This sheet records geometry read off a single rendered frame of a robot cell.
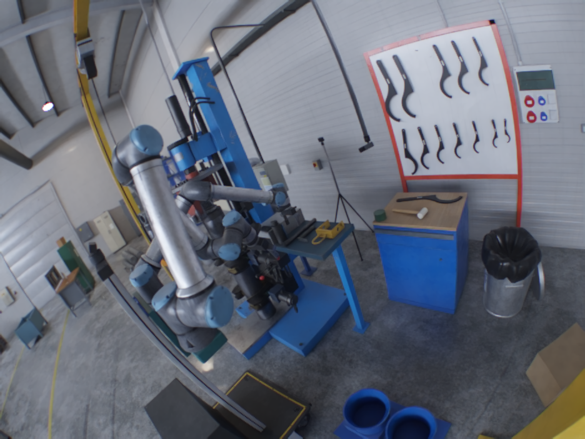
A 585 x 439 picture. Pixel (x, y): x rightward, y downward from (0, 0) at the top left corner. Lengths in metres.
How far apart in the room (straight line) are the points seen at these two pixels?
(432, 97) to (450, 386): 2.59
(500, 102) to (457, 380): 2.41
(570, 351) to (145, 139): 2.54
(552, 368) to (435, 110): 2.47
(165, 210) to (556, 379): 2.25
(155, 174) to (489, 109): 2.67
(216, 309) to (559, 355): 2.07
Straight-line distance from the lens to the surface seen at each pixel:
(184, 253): 0.83
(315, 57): 3.41
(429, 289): 2.37
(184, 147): 2.21
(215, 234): 2.28
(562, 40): 2.87
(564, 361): 2.09
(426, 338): 2.37
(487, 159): 2.86
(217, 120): 2.35
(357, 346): 2.41
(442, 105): 2.78
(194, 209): 2.09
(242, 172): 2.38
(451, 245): 1.98
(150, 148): 0.83
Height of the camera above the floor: 1.96
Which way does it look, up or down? 22 degrees down
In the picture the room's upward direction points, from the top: 23 degrees counter-clockwise
